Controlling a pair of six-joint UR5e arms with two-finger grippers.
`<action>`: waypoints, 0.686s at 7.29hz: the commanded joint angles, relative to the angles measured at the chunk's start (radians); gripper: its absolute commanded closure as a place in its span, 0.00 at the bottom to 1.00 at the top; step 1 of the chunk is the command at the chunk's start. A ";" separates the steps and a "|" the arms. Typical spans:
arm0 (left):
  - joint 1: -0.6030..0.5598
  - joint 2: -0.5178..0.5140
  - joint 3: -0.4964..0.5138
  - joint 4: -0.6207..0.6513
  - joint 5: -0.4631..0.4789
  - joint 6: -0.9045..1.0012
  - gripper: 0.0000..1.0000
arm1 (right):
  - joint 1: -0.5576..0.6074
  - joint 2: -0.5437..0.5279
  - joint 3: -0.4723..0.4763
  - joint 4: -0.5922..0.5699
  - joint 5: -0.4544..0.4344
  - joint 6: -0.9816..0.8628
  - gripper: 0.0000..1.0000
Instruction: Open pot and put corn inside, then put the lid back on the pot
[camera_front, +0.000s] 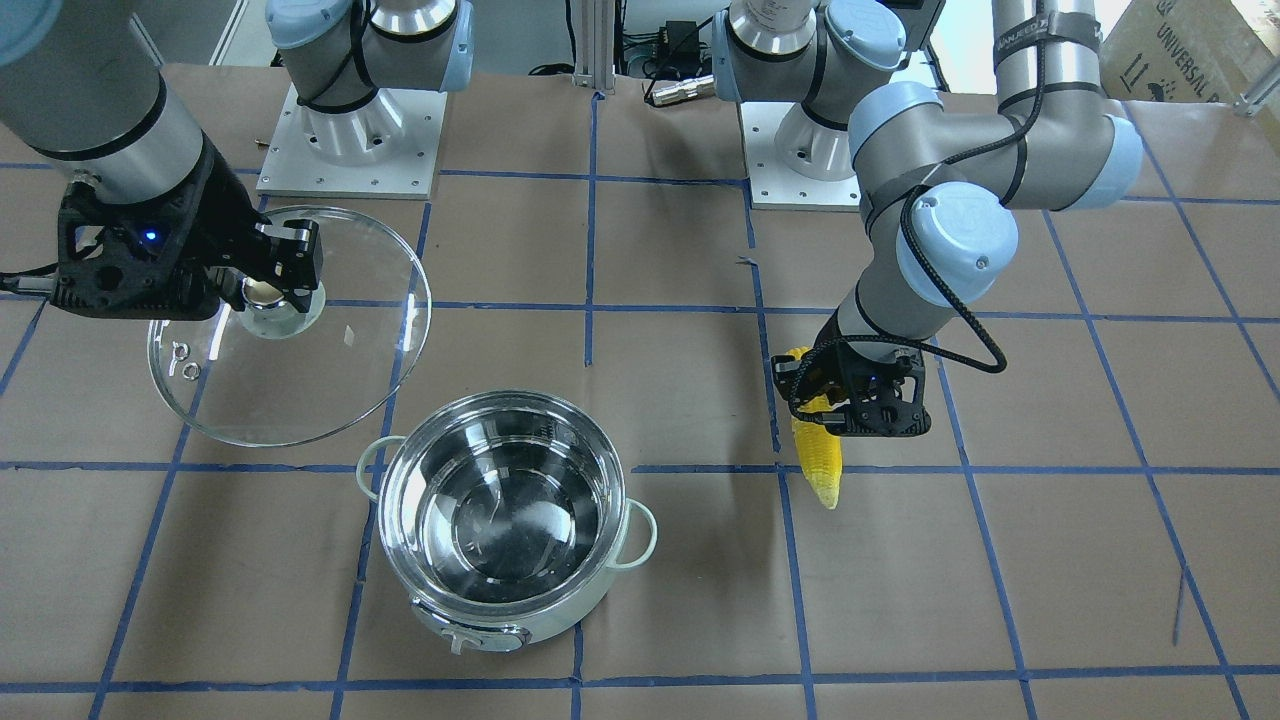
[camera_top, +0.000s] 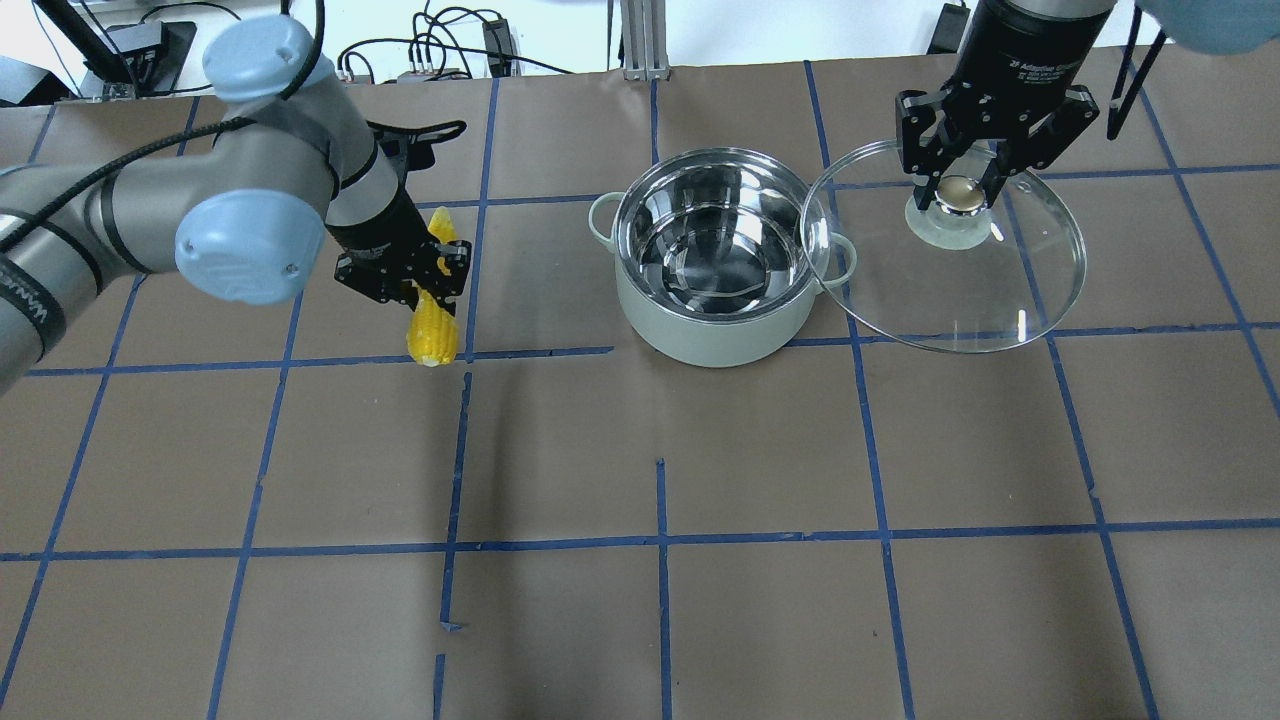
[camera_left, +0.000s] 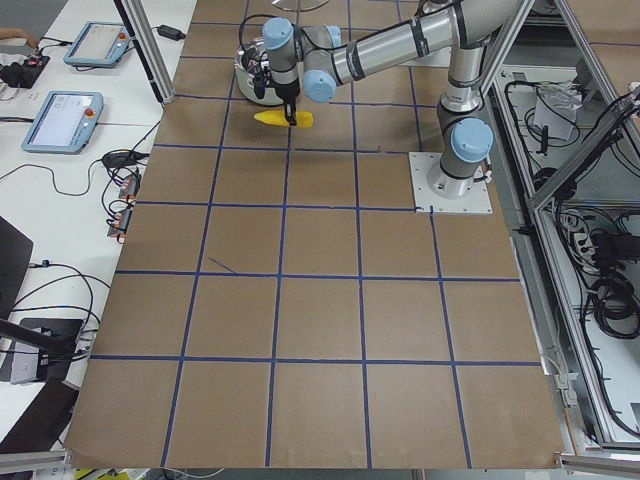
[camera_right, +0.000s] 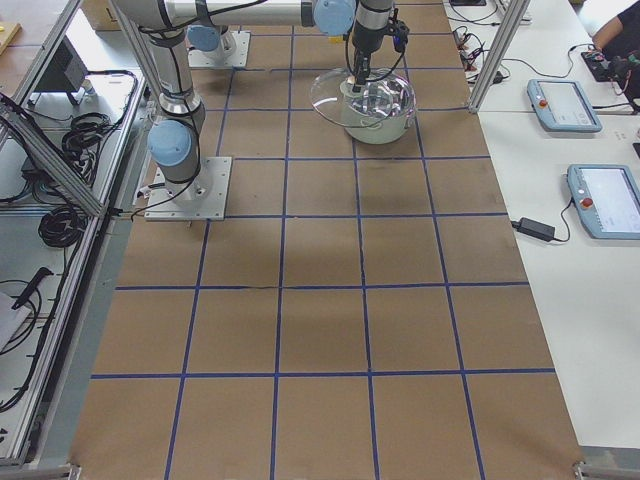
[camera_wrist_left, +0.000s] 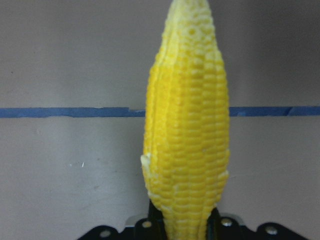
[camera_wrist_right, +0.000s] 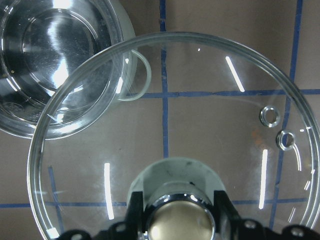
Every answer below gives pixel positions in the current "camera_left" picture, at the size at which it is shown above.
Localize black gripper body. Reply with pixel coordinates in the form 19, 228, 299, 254
276, 79, 300, 105

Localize yellow corn cob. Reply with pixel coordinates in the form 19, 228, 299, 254
253, 110, 314, 128

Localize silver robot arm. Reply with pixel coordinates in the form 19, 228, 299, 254
253, 0, 517, 199

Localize white cooking pot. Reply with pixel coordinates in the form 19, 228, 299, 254
235, 37, 283, 106

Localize black power adapter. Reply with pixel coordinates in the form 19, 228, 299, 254
156, 24, 186, 41

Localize brown paper table mat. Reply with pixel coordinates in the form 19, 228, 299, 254
66, 1, 563, 469

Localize far blue teach pendant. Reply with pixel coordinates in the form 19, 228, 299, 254
63, 21, 130, 68

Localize blue teach pendant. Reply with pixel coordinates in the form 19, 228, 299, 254
21, 91, 104, 154
63, 21, 130, 68

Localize small circuit boards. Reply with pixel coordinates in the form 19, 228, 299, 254
102, 167, 142, 244

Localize near blue teach pendant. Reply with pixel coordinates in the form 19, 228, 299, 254
21, 91, 104, 154

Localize black monitor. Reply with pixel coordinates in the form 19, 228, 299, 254
0, 218, 33, 320

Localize aluminium frame post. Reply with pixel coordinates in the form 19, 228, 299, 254
113, 0, 175, 105

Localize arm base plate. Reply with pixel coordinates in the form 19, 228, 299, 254
408, 152, 493, 215

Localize aluminium side frame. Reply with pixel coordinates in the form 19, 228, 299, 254
492, 1, 639, 456

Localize coiled black cables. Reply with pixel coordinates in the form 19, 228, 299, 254
584, 269, 640, 341

